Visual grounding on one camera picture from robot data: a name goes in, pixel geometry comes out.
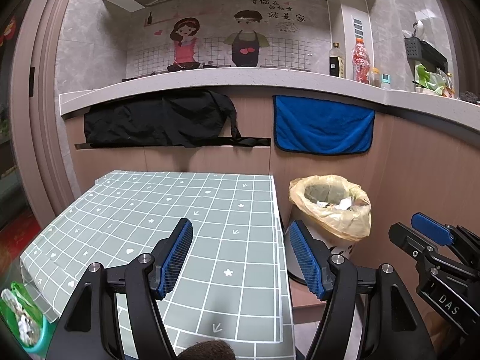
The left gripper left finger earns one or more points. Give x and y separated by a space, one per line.
148 279

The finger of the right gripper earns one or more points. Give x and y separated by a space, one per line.
438 233

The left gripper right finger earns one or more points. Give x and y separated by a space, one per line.
331 278

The trash bin with yellow bag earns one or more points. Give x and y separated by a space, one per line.
333 209

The green bowl with trash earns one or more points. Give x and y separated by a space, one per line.
26 321

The blue towel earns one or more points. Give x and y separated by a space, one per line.
321 127

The small teal jar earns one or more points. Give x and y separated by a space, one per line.
385 81

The black cloth on cabinet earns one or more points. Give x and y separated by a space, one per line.
189 118

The black dish rack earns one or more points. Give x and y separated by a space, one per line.
422 51

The red drink bottle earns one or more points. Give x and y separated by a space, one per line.
360 62

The dark sauce bottle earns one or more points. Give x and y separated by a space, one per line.
336 61

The white water heater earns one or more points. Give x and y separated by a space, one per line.
349 20

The cartoon wall sticker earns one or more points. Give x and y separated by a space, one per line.
182 34

